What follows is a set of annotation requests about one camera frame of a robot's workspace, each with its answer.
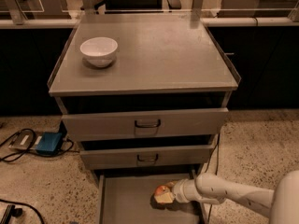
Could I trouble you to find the blue box on floor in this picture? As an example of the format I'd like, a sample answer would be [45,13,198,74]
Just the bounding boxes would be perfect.
[35,133,63,155]

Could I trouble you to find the red apple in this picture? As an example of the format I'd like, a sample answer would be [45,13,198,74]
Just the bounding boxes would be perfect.
[154,185,170,196]

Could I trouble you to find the grey open bottom drawer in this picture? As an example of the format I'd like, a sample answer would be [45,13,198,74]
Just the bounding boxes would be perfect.
[95,174,206,224]

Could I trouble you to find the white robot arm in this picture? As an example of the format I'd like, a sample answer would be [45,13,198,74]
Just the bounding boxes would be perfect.
[154,171,299,224]

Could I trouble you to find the silver flat device on floor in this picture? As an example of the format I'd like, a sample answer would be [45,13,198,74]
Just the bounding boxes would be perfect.
[8,131,43,150]

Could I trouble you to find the grey middle drawer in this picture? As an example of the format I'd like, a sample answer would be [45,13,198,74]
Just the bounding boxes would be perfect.
[80,145,214,170]

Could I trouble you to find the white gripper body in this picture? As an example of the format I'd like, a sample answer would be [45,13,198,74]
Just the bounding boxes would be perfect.
[172,179,200,203]

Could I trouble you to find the white ceramic bowl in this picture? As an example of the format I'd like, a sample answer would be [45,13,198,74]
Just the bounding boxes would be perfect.
[79,37,118,67]

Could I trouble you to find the grey metal drawer cabinet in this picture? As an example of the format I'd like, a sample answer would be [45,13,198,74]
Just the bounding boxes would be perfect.
[47,12,242,224]

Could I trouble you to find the grey top drawer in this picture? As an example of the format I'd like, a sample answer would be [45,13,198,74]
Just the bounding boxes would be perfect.
[63,108,228,141]

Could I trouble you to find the black device bottom left corner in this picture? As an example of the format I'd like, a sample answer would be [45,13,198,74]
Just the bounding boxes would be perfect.
[0,204,22,224]

